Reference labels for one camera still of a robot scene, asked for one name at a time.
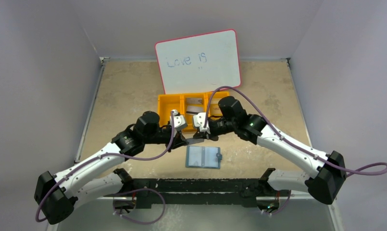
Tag white VIP card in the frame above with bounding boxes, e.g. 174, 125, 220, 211
186, 105, 204, 115

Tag blue leather card holder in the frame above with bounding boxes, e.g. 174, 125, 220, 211
185, 145, 223, 169

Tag grey credit card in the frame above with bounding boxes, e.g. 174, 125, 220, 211
186, 98, 203, 105

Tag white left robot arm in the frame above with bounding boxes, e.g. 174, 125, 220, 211
34, 109, 188, 225

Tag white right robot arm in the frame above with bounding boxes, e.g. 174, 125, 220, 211
195, 96, 347, 205

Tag cards in right bin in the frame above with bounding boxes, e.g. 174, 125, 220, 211
210, 98, 222, 116

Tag yellow right bin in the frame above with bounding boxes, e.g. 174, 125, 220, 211
204, 91, 230, 116

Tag yellow bin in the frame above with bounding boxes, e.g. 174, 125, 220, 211
204, 91, 230, 116
157, 94, 185, 127
182, 93, 206, 132

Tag yellow left bin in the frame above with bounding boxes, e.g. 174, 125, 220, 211
157, 94, 185, 127

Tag yellow middle bin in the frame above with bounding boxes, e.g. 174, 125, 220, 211
182, 93, 206, 132

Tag pink framed whiteboard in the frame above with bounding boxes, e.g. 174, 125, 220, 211
155, 29, 242, 94

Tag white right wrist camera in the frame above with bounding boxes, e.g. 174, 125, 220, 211
193, 112, 210, 134

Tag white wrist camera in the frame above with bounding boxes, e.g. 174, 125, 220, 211
193, 112, 210, 134
170, 109, 187, 131

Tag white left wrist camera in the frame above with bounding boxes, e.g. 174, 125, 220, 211
170, 109, 187, 131

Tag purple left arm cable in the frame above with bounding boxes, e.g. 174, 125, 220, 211
35, 110, 176, 223

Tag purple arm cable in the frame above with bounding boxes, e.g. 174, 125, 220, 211
203, 86, 387, 179
35, 110, 176, 223

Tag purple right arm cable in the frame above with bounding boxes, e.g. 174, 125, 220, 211
203, 86, 387, 179

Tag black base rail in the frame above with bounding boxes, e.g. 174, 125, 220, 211
115, 178, 289, 209

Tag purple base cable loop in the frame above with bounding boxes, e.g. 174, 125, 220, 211
112, 188, 166, 225

